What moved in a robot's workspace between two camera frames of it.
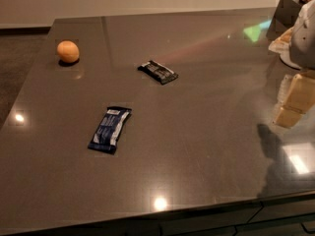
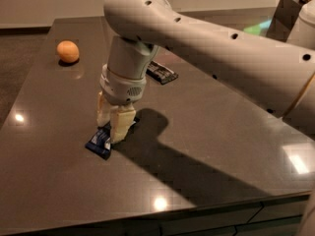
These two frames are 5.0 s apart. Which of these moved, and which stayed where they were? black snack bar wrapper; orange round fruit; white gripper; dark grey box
Moved: white gripper
Stayed: black snack bar wrapper; dark grey box; orange round fruit
